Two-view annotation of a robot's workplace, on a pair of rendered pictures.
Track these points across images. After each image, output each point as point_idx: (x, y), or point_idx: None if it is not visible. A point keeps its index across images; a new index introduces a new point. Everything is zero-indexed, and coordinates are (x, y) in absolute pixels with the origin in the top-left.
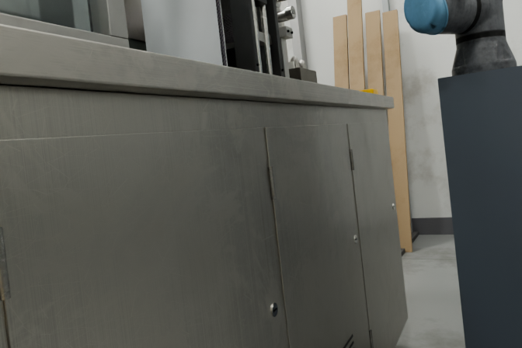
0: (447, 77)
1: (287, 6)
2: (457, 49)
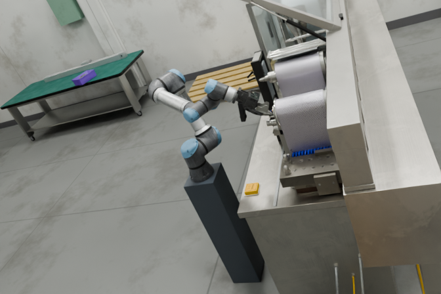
0: (217, 163)
1: (268, 119)
2: (207, 161)
